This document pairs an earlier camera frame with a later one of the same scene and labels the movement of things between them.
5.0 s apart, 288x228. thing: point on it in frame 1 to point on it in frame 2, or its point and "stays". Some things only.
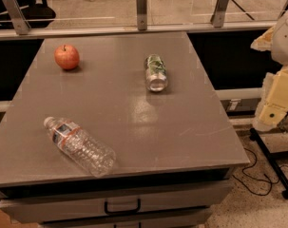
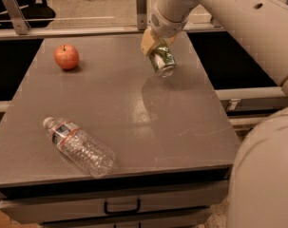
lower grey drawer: x=201 y=221 stays
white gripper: x=284 y=43 to x=166 y=27
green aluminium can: x=156 y=73 to x=163 y=60
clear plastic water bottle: x=96 y=157 stays
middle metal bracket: x=142 y=8 stays
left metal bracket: x=19 y=21 stays
